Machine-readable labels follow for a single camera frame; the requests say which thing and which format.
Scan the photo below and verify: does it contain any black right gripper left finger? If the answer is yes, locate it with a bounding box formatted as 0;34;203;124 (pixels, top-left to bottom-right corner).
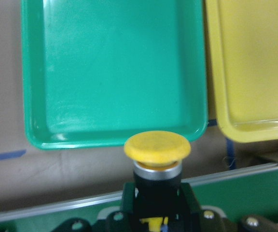
105;183;139;232

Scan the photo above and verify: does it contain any green plastic tray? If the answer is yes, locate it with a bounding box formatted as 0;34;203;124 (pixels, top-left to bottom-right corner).
21;0;208;150

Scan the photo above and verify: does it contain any yellow plastic tray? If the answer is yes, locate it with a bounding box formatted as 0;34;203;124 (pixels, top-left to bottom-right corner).
206;0;278;143

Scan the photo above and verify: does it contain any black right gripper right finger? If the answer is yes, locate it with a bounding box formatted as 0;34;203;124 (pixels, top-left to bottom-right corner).
179;183;226;232

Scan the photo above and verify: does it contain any yellow push button switch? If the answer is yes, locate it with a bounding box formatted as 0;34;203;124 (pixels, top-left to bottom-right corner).
124;130;192;232

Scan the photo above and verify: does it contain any green conveyor belt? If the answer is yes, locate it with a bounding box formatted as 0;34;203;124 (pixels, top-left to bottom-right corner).
0;163;278;232

